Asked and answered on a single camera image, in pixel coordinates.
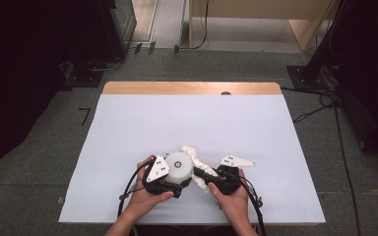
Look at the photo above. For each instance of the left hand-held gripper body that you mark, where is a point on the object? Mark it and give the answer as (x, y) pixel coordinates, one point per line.
(157, 170)

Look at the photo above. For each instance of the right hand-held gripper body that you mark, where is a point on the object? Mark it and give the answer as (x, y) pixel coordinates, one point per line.
(228, 180)

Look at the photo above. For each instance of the white plastic wrap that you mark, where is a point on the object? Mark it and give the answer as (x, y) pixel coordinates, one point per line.
(197, 160)

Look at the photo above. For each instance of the white cup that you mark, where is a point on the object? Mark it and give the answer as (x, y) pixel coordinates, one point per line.
(179, 165)

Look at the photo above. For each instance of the person's right hand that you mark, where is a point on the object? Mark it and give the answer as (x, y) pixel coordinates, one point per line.
(234, 205)

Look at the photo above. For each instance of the person's left hand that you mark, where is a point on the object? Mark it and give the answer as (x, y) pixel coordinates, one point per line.
(142, 201)

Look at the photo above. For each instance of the white table sheet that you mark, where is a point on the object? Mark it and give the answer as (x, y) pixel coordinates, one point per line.
(144, 124)

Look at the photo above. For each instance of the wooden table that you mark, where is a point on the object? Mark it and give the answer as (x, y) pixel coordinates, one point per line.
(177, 88)

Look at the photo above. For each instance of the black cabinet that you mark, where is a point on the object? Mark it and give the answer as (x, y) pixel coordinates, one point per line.
(116, 29)

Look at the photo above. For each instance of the black metal stand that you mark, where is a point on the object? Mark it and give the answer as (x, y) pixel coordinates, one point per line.
(321, 49)

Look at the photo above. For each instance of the light wooden desk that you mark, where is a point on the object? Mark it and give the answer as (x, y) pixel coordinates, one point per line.
(259, 8)

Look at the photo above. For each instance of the black stand base plate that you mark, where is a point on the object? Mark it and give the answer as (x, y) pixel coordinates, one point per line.
(85, 77)

